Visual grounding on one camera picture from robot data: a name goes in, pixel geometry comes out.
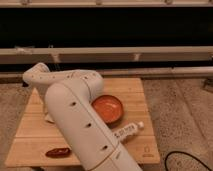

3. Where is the long grey rail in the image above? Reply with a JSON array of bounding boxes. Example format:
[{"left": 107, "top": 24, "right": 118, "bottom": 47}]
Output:
[{"left": 0, "top": 46, "right": 213, "bottom": 64}]

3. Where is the white labelled bottle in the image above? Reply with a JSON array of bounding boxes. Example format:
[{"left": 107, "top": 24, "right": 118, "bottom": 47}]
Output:
[{"left": 113, "top": 122, "right": 144, "bottom": 142}]

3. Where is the orange ceramic bowl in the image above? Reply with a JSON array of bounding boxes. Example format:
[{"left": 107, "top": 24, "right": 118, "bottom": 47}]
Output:
[{"left": 92, "top": 95, "right": 124, "bottom": 124}]

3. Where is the wooden table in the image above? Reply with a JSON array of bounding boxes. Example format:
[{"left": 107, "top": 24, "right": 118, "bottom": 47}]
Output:
[{"left": 5, "top": 78, "right": 160, "bottom": 167}]

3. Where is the white sponge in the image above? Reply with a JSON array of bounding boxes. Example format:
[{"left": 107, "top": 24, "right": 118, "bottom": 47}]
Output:
[{"left": 45, "top": 114, "right": 54, "bottom": 123}]

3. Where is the dark red oblong object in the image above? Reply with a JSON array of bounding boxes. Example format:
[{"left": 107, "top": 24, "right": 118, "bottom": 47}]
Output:
[{"left": 45, "top": 148, "right": 71, "bottom": 158}]

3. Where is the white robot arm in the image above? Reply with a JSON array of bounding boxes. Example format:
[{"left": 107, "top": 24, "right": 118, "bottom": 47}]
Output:
[{"left": 23, "top": 63, "right": 142, "bottom": 171}]

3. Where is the black cable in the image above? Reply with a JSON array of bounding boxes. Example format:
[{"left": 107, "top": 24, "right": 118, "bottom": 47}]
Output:
[{"left": 164, "top": 150, "right": 213, "bottom": 171}]

